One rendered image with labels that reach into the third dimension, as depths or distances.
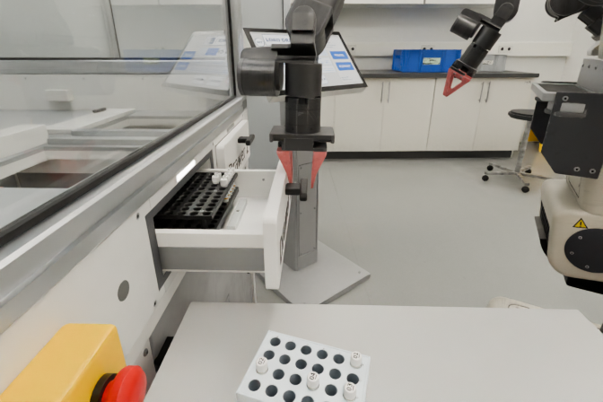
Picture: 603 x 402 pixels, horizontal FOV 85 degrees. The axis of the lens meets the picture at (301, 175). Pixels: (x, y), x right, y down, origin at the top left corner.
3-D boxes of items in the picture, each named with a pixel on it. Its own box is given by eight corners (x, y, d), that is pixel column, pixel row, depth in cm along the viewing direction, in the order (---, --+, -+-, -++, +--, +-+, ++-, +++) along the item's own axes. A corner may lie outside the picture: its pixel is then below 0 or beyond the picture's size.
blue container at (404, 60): (443, 70, 378) (446, 49, 370) (459, 72, 339) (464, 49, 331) (390, 70, 376) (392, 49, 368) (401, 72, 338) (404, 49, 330)
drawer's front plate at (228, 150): (249, 155, 101) (248, 119, 97) (227, 194, 74) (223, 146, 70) (244, 155, 101) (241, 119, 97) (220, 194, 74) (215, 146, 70)
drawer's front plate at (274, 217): (291, 199, 71) (290, 150, 67) (278, 292, 44) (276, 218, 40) (283, 199, 71) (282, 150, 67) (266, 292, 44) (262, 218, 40)
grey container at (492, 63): (489, 70, 381) (493, 54, 375) (505, 71, 352) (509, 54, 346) (455, 70, 380) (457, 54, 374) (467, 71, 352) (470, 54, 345)
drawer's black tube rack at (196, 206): (240, 203, 65) (237, 172, 63) (215, 254, 49) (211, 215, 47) (128, 201, 66) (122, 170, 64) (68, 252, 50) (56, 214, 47)
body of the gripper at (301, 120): (274, 135, 58) (273, 92, 55) (332, 137, 58) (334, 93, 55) (268, 145, 52) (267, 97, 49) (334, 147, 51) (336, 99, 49)
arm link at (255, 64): (316, 4, 47) (320, 34, 56) (238, 4, 48) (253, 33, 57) (310, 86, 46) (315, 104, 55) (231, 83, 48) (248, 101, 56)
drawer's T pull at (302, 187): (307, 184, 58) (307, 177, 58) (307, 203, 51) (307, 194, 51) (287, 184, 58) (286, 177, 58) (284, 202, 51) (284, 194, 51)
